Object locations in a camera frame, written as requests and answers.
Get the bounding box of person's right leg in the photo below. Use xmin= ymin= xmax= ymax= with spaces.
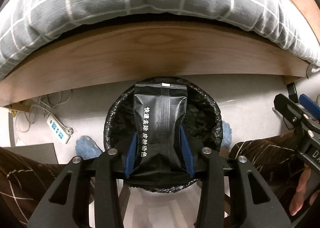
xmin=229 ymin=133 xmax=320 ymax=218

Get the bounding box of wooden bed frame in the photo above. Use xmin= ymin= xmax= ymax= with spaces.
xmin=0 ymin=0 xmax=320 ymax=109

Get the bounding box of grey board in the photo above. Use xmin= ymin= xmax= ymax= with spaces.
xmin=5 ymin=143 xmax=59 ymax=166

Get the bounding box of white cable tangle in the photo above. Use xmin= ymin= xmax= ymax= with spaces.
xmin=9 ymin=91 xmax=73 ymax=141

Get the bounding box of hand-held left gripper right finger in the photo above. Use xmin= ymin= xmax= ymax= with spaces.
xmin=179 ymin=125 xmax=292 ymax=228

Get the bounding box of person's leg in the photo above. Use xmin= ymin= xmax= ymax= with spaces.
xmin=229 ymin=133 xmax=320 ymax=218
xmin=0 ymin=147 xmax=95 ymax=228

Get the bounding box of black adapter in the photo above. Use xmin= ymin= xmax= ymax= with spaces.
xmin=286 ymin=83 xmax=299 ymax=104

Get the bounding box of blue shoe cover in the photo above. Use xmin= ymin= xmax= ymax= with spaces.
xmin=221 ymin=121 xmax=233 ymax=151
xmin=75 ymin=136 xmax=103 ymax=160

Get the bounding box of person's left leg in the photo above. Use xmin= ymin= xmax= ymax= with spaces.
xmin=0 ymin=147 xmax=95 ymax=228

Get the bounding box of white power strip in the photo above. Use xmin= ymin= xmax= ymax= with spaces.
xmin=47 ymin=114 xmax=74 ymax=144

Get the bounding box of black foil packet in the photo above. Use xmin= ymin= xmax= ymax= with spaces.
xmin=127 ymin=83 xmax=198 ymax=185

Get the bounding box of trash bin with black liner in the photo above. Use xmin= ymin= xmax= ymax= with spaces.
xmin=104 ymin=76 xmax=223 ymax=193

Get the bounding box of blue shoe cover left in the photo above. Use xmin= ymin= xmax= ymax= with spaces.
xmin=75 ymin=136 xmax=103 ymax=160

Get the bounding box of blue shoe cover right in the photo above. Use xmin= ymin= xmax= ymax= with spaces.
xmin=221 ymin=121 xmax=233 ymax=151

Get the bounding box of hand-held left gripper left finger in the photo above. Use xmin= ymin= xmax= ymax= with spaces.
xmin=27 ymin=132 xmax=138 ymax=228

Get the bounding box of person's right hand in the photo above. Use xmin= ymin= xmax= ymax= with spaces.
xmin=290 ymin=164 xmax=313 ymax=216

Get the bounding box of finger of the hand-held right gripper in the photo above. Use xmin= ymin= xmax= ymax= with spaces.
xmin=299 ymin=94 xmax=320 ymax=131
xmin=273 ymin=94 xmax=313 ymax=143

